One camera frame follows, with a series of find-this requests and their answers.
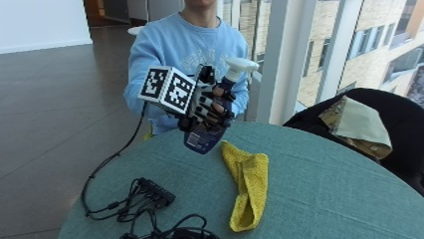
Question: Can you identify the yellow cloth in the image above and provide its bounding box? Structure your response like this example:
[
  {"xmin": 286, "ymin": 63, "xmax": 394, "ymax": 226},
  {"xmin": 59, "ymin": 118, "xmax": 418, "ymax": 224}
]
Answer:
[{"xmin": 218, "ymin": 140, "xmax": 270, "ymax": 233}]

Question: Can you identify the long black glove cable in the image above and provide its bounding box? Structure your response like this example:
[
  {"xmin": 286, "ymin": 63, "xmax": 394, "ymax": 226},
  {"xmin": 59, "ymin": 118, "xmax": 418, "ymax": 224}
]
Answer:
[{"xmin": 80, "ymin": 102, "xmax": 150, "ymax": 218}]

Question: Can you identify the black glove camera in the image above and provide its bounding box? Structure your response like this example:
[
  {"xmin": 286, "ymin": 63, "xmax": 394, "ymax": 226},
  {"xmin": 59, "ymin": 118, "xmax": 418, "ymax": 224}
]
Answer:
[{"xmin": 196, "ymin": 64, "xmax": 218, "ymax": 85}]

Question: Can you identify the bundle of black cables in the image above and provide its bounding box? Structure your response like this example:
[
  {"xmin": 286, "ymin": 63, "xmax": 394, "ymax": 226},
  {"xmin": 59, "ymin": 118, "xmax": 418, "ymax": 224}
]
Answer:
[{"xmin": 116, "ymin": 178, "xmax": 222, "ymax": 239}]

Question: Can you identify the white cube of black markers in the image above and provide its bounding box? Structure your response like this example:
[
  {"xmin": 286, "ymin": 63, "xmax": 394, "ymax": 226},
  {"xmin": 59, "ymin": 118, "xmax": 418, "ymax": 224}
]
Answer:
[{"xmin": 138, "ymin": 65, "xmax": 200, "ymax": 116}]

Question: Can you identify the black cable hub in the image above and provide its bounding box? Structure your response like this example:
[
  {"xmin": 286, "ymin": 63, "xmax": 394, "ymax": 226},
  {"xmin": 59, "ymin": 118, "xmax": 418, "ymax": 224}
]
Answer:
[{"xmin": 136, "ymin": 177, "xmax": 178, "ymax": 207}]

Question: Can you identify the blue spray bottle white trigger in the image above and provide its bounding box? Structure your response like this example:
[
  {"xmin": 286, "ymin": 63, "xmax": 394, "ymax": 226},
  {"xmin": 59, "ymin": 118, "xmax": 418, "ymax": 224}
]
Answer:
[{"xmin": 184, "ymin": 57, "xmax": 261, "ymax": 155}]

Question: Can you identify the white window pillar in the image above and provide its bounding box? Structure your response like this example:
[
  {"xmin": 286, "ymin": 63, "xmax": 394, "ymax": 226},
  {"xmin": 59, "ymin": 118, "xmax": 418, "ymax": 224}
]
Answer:
[{"xmin": 255, "ymin": 0, "xmax": 321, "ymax": 126}]

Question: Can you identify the pale green patterned cloth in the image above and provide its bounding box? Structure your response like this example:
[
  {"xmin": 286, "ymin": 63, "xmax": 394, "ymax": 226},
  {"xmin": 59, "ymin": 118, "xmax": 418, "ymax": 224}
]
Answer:
[{"xmin": 317, "ymin": 95, "xmax": 394, "ymax": 160}]

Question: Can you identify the white round table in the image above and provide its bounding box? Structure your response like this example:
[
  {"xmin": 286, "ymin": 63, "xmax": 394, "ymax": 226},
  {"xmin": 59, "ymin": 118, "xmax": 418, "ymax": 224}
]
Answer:
[{"xmin": 126, "ymin": 25, "xmax": 146, "ymax": 37}]

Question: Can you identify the teal tablecloth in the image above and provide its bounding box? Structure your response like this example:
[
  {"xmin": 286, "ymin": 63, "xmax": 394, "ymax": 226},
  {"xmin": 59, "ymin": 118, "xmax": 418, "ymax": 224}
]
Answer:
[{"xmin": 57, "ymin": 120, "xmax": 424, "ymax": 239}]

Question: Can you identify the black chair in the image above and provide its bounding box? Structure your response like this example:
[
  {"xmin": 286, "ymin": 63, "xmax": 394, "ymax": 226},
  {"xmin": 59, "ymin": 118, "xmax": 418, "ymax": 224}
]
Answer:
[{"xmin": 282, "ymin": 87, "xmax": 424, "ymax": 197}]

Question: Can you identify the the person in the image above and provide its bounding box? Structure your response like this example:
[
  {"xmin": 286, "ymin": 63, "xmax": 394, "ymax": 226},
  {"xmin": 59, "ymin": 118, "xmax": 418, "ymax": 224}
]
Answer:
[{"xmin": 124, "ymin": 0, "xmax": 251, "ymax": 137}]

